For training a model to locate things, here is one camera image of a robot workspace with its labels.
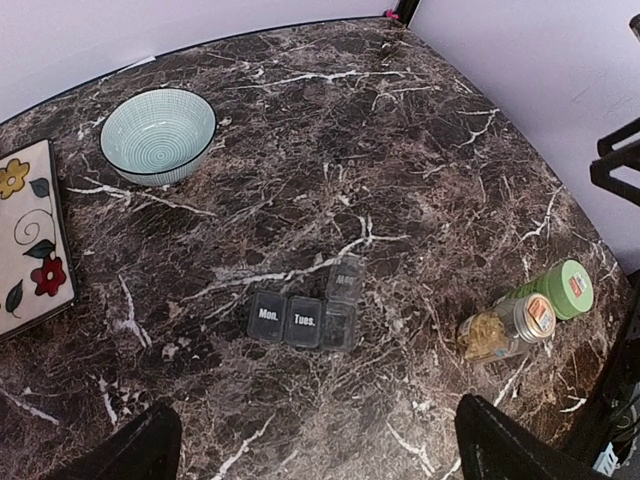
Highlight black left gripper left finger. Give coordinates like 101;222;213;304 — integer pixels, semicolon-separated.
49;402;181;479

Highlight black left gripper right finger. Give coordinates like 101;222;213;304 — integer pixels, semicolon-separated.
455;394;595;480

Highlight green lid pill bottle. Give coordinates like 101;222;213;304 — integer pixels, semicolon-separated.
497;259;594;320

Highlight clear weekly pill organizer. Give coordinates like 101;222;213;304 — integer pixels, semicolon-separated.
247;254;366;351

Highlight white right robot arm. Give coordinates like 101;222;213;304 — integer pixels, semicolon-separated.
590;118;640;206

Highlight clear bottle yellow capsules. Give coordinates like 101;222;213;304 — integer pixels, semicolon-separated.
457;293;556;363

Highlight square floral ceramic plate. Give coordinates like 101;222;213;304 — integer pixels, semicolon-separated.
1;139;78;340

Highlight light blue ribbed bowl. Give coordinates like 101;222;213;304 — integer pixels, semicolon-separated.
100;88;218;187

